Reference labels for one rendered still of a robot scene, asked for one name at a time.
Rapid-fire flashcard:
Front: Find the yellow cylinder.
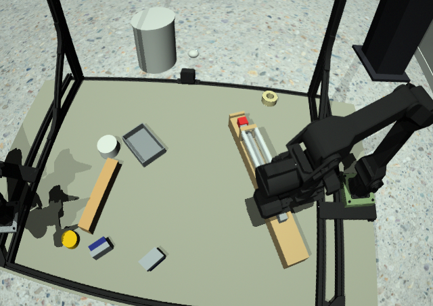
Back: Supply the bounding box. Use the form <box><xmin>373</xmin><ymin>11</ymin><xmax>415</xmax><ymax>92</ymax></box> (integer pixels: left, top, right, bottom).
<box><xmin>62</xmin><ymin>230</ymin><xmax>79</xmax><ymax>249</ymax></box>

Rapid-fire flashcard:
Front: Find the red cube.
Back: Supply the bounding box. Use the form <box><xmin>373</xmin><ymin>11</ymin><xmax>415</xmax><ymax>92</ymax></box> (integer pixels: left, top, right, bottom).
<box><xmin>237</xmin><ymin>116</ymin><xmax>248</xmax><ymax>128</ymax></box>

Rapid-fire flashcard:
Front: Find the tan rectangular bar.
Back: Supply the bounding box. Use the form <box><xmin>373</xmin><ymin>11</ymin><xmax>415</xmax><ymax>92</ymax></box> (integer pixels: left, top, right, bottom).
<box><xmin>78</xmin><ymin>158</ymin><xmax>121</xmax><ymax>234</ymax></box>

